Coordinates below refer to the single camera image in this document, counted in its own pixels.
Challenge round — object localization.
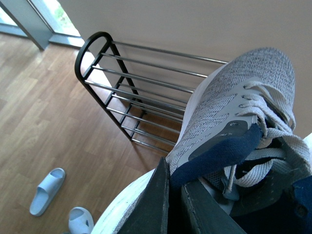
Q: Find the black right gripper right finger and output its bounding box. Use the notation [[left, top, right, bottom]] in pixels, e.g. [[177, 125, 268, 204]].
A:
[[181, 182, 245, 234]]

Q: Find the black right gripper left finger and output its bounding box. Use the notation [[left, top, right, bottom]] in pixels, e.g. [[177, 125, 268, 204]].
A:
[[118, 157, 170, 234]]

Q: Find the light blue slipper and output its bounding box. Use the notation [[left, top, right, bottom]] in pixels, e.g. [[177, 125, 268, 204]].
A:
[[29, 168, 66, 216], [68, 207, 94, 234]]

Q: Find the grey sneaker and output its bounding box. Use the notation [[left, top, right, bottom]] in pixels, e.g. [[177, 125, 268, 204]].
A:
[[93, 47, 312, 234]]

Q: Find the black metal shoe rack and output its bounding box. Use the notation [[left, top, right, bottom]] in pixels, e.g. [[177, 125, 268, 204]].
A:
[[75, 32, 226, 154]]

